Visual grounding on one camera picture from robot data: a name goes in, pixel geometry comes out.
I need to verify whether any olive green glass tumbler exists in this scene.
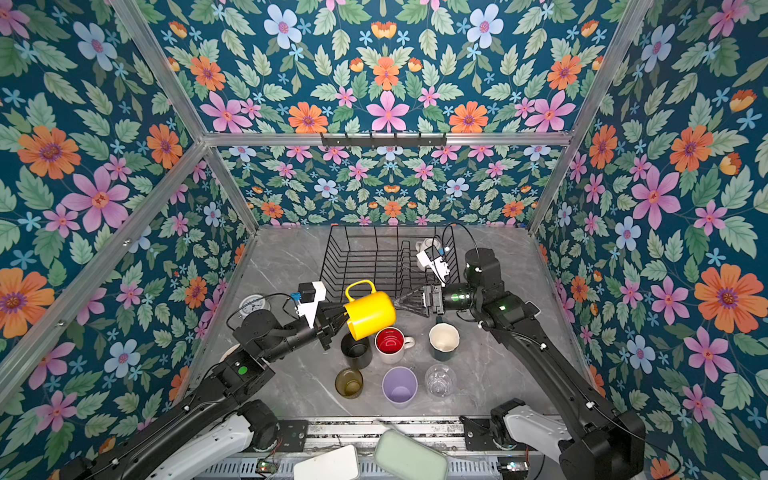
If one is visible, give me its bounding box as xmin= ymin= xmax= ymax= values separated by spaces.
xmin=334 ymin=368 xmax=364 ymax=399

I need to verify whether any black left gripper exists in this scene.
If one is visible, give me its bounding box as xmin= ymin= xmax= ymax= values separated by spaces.
xmin=260 ymin=299 xmax=359 ymax=367

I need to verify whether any yellow mug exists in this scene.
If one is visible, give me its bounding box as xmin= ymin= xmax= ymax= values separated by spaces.
xmin=344 ymin=280 xmax=396 ymax=340

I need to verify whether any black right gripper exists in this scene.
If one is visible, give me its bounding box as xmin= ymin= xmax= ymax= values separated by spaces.
xmin=396 ymin=280 xmax=484 ymax=324

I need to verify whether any white rectangular box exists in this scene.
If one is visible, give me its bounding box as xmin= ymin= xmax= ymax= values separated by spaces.
xmin=293 ymin=445 xmax=360 ymax=480

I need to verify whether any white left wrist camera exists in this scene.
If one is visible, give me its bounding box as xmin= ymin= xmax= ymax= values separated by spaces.
xmin=296 ymin=281 xmax=327 ymax=328

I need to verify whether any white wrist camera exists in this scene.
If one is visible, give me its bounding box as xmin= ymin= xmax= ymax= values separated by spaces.
xmin=416 ymin=252 xmax=451 ymax=287
xmin=296 ymin=281 xmax=327 ymax=328

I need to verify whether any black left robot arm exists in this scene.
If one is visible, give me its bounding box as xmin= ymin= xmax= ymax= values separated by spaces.
xmin=59 ymin=302 xmax=348 ymax=479

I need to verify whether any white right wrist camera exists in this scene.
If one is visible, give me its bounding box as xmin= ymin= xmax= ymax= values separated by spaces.
xmin=416 ymin=252 xmax=451 ymax=287

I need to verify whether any small white round timer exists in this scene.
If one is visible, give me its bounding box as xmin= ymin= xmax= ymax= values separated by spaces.
xmin=238 ymin=294 xmax=271 ymax=319

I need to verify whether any black wire dish rack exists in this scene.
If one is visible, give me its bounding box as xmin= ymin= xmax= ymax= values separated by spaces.
xmin=320 ymin=225 xmax=461 ymax=303

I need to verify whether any white mug red inside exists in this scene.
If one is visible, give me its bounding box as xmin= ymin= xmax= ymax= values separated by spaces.
xmin=374 ymin=327 xmax=415 ymax=365

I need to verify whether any lilac plastic cup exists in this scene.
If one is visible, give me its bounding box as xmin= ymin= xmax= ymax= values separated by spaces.
xmin=381 ymin=366 xmax=419 ymax=408

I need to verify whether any black wall hook rail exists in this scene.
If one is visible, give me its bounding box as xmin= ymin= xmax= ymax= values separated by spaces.
xmin=320 ymin=133 xmax=448 ymax=148

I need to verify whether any black mug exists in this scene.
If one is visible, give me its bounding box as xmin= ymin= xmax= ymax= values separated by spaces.
xmin=340 ymin=333 xmax=373 ymax=370

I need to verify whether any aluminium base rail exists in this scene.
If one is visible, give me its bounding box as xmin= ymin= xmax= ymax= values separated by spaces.
xmin=197 ymin=415 xmax=631 ymax=457

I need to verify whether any white ceramic mug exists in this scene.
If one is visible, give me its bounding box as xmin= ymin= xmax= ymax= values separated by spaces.
xmin=416 ymin=237 xmax=443 ymax=256

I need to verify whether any pale green rectangular box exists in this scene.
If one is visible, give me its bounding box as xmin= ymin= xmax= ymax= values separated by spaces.
xmin=373 ymin=430 xmax=449 ymax=480

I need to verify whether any dark green mug cream inside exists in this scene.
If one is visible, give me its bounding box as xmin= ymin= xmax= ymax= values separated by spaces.
xmin=428 ymin=316 xmax=461 ymax=362

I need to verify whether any clear glass tumbler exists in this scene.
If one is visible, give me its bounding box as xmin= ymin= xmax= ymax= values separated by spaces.
xmin=425 ymin=364 xmax=457 ymax=398

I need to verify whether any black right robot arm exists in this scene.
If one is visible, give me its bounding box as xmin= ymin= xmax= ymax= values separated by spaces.
xmin=395 ymin=244 xmax=646 ymax=479

